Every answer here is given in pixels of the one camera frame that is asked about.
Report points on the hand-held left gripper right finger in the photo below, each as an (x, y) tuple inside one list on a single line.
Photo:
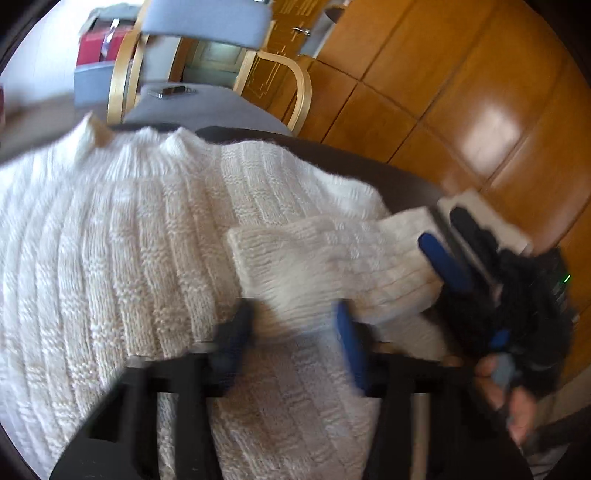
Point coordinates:
[(351, 341)]

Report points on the wooden door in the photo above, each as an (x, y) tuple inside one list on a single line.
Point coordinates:
[(286, 46)]

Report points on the red storage box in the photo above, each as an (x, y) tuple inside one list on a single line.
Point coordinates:
[(94, 46)]

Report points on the blue plastic storage box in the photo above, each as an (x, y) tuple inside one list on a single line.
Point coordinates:
[(92, 85)]

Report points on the grey wooden armchair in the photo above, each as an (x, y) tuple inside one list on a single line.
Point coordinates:
[(207, 18)]

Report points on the wooden wardrobe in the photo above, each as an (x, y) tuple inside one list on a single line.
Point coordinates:
[(461, 92)]

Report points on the person's right hand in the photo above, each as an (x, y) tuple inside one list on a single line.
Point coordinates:
[(519, 410)]

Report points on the smartphone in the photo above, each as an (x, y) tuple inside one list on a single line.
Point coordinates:
[(171, 91)]

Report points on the white knit sweater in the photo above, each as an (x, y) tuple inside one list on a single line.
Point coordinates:
[(138, 240)]

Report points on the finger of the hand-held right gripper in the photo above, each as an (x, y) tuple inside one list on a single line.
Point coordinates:
[(473, 237), (445, 263)]

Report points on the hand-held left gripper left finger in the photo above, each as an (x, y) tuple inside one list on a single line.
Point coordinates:
[(233, 337)]

